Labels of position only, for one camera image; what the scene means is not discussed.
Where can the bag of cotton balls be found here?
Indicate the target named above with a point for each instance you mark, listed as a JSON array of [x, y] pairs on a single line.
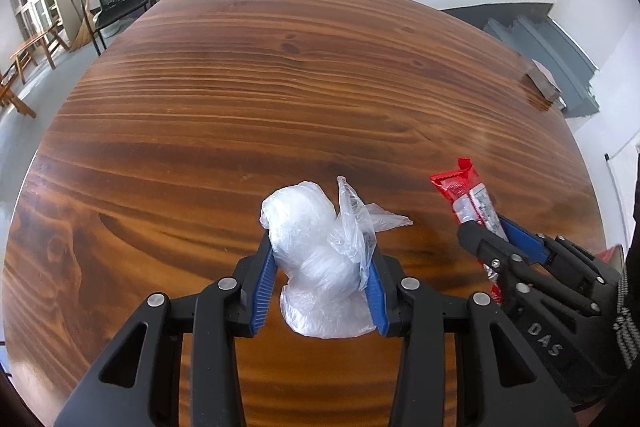
[[310, 257]]

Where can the small brown block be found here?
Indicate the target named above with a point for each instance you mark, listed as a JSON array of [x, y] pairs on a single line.
[[542, 83]]

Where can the wooden bench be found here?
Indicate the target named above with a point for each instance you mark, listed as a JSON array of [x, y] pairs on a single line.
[[35, 47]]

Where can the pink storage box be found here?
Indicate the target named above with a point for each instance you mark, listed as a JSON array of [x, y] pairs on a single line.
[[611, 254]]

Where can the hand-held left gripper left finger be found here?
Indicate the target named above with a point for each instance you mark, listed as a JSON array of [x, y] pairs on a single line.
[[262, 287]]

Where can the broom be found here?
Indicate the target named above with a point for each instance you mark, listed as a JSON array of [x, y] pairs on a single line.
[[82, 32]]

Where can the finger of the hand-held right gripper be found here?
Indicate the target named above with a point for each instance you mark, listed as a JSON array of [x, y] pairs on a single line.
[[522, 239], [492, 252]]

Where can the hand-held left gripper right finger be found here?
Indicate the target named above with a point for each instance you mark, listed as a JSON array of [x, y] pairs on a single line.
[[376, 294]]

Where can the red snack packet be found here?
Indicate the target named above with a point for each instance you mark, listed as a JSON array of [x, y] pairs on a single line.
[[470, 202]]

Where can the wooden desktop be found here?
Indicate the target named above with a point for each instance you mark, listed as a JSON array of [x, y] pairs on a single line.
[[250, 107]]

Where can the grey staircase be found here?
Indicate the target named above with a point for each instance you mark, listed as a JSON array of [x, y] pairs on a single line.
[[550, 42]]

